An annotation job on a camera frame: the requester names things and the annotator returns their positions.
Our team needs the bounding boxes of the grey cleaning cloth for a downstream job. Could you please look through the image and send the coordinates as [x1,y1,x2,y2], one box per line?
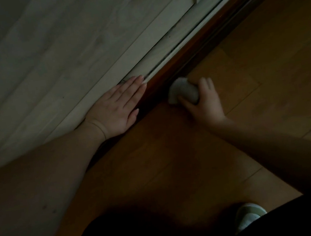
[164,75,201,108]

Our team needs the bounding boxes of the black shorts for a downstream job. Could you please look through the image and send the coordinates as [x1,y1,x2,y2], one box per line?
[233,187,311,236]

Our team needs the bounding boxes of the person's left hand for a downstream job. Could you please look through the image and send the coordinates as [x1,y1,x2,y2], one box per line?
[80,74,155,143]

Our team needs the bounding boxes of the person's right hand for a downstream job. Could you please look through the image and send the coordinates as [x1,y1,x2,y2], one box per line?
[175,74,228,133]

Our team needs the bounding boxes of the green white sneaker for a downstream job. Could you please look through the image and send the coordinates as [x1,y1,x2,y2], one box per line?
[232,200,270,234]

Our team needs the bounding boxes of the person's left forearm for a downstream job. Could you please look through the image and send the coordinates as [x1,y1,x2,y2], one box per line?
[0,118,121,236]

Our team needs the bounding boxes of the person's right forearm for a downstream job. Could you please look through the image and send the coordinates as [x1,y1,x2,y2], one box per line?
[207,105,311,209]

